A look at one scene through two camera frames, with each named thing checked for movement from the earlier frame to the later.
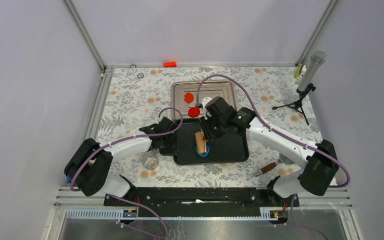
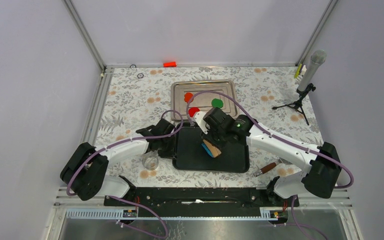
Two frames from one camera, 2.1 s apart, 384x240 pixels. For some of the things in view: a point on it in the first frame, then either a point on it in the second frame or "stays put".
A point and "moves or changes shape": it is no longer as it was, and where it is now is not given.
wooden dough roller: [201, 144] to [214, 151]
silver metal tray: [185, 95] stays put
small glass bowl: [150, 162] stays put
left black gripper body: [169, 147] stays put
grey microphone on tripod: [317, 58] stays put
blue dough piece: [203, 155] moves or changes shape
